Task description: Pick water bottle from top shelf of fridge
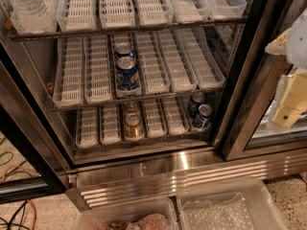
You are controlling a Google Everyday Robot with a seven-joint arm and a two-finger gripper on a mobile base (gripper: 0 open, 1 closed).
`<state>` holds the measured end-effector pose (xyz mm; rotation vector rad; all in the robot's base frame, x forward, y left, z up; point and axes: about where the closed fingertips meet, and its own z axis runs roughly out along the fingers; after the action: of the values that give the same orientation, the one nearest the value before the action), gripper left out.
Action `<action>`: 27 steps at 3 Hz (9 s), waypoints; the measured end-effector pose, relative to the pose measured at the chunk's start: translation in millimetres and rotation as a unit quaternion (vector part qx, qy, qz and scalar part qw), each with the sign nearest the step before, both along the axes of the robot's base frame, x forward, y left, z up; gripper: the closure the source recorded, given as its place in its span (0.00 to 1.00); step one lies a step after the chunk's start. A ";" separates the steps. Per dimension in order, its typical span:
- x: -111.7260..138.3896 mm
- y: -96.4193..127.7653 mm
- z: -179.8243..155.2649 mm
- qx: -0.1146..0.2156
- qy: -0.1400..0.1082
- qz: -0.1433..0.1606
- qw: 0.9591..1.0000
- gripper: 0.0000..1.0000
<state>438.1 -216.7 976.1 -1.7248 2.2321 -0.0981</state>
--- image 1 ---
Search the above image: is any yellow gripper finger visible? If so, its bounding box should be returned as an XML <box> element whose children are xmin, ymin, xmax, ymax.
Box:
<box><xmin>265</xmin><ymin>29</ymin><xmax>290</xmax><ymax>56</ymax></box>

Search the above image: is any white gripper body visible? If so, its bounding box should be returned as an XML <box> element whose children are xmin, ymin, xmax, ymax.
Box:
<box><xmin>286</xmin><ymin>9</ymin><xmax>307</xmax><ymax>69</ymax></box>

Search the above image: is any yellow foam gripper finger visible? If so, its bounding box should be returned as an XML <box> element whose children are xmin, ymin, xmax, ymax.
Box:
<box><xmin>268</xmin><ymin>69</ymin><xmax>307</xmax><ymax>129</ymax></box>

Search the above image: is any clear plastic water bottle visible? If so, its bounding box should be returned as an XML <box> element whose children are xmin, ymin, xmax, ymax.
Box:
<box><xmin>10</xmin><ymin>0</ymin><xmax>53</xmax><ymax>34</ymax></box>

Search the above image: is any closed glass fridge door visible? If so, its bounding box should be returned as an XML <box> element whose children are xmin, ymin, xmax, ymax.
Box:
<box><xmin>223</xmin><ymin>0</ymin><xmax>307</xmax><ymax>160</ymax></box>

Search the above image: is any stainless fridge bottom grille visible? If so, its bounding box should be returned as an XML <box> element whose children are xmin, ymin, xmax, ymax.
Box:
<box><xmin>66</xmin><ymin>149</ymin><xmax>307</xmax><ymax>211</ymax></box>

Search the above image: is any open fridge door left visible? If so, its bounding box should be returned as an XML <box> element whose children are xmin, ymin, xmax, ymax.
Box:
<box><xmin>0</xmin><ymin>45</ymin><xmax>68</xmax><ymax>203</ymax></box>

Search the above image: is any clear tray middle far right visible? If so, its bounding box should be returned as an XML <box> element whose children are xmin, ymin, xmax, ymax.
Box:
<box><xmin>175</xmin><ymin>28</ymin><xmax>224</xmax><ymax>89</ymax></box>

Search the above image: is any dark blue can front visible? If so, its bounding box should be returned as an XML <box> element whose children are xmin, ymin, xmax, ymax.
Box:
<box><xmin>193</xmin><ymin>104</ymin><xmax>213</xmax><ymax>128</ymax></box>

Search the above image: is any dark blue can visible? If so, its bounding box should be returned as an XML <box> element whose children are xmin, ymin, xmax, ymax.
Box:
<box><xmin>193</xmin><ymin>104</ymin><xmax>213</xmax><ymax>128</ymax></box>
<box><xmin>187</xmin><ymin>93</ymin><xmax>205</xmax><ymax>118</ymax></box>

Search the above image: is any dark blue can rear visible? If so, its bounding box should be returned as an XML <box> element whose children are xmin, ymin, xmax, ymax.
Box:
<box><xmin>187</xmin><ymin>93</ymin><xmax>205</xmax><ymax>118</ymax></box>

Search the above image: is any clear bin with bubble wrap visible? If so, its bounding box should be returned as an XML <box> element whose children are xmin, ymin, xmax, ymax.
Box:
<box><xmin>177</xmin><ymin>178</ymin><xmax>287</xmax><ymax>230</ymax></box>

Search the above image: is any blue Pepsi can front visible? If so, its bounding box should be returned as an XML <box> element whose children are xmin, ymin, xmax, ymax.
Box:
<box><xmin>115</xmin><ymin>57</ymin><xmax>140</xmax><ymax>91</ymax></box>

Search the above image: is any blue pepsi can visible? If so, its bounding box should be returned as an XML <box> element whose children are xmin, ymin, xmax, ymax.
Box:
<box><xmin>115</xmin><ymin>57</ymin><xmax>140</xmax><ymax>91</ymax></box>
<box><xmin>114</xmin><ymin>43</ymin><xmax>135</xmax><ymax>59</ymax></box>

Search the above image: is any clear tray holding Pepsi cans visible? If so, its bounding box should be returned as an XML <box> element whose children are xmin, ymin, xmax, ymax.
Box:
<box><xmin>111</xmin><ymin>34</ymin><xmax>141</xmax><ymax>97</ymax></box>

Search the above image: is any blue Pepsi can rear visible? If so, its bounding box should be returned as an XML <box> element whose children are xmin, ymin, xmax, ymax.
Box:
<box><xmin>114</xmin><ymin>43</ymin><xmax>135</xmax><ymax>59</ymax></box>

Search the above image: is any brown soda can rear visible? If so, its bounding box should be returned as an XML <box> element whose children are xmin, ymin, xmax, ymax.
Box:
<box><xmin>124</xmin><ymin>102</ymin><xmax>140</xmax><ymax>115</ymax></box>

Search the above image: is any brown soda can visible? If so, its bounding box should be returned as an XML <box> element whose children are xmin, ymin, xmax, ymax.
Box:
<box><xmin>124</xmin><ymin>102</ymin><xmax>140</xmax><ymax>115</ymax></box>
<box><xmin>125</xmin><ymin>113</ymin><xmax>143</xmax><ymax>139</ymax></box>

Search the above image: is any brown soda can front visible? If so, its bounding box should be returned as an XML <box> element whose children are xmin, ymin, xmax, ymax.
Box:
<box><xmin>125</xmin><ymin>113</ymin><xmax>143</xmax><ymax>139</ymax></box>

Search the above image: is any clear bin with brown items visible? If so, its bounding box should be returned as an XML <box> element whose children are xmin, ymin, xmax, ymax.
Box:
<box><xmin>72</xmin><ymin>197</ymin><xmax>178</xmax><ymax>230</ymax></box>

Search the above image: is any clear tray middle far left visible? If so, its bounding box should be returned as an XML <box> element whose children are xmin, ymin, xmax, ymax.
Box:
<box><xmin>53</xmin><ymin>37</ymin><xmax>83</xmax><ymax>107</ymax></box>

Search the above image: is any middle wire shelf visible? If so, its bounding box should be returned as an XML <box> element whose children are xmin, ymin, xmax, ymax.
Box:
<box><xmin>51</xmin><ymin>87</ymin><xmax>223</xmax><ymax>111</ymax></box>

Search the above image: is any wire shelf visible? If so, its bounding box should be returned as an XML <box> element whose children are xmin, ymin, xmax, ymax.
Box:
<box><xmin>7</xmin><ymin>17</ymin><xmax>248</xmax><ymax>41</ymax></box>
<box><xmin>73</xmin><ymin>130</ymin><xmax>209</xmax><ymax>150</ymax></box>
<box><xmin>51</xmin><ymin>87</ymin><xmax>223</xmax><ymax>111</ymax></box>

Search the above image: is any bottom wire shelf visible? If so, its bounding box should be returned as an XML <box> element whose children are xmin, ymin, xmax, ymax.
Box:
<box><xmin>73</xmin><ymin>130</ymin><xmax>209</xmax><ymax>150</ymax></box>

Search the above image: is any top wire shelf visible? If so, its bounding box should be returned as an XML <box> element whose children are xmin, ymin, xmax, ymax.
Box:
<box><xmin>7</xmin><ymin>17</ymin><xmax>248</xmax><ymax>41</ymax></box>

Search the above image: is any black cable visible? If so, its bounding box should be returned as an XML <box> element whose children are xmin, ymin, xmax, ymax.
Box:
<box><xmin>0</xmin><ymin>200</ymin><xmax>32</xmax><ymax>230</ymax></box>

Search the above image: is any orange cable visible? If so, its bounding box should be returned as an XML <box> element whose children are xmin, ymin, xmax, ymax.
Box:
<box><xmin>0</xmin><ymin>165</ymin><xmax>37</xmax><ymax>230</ymax></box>

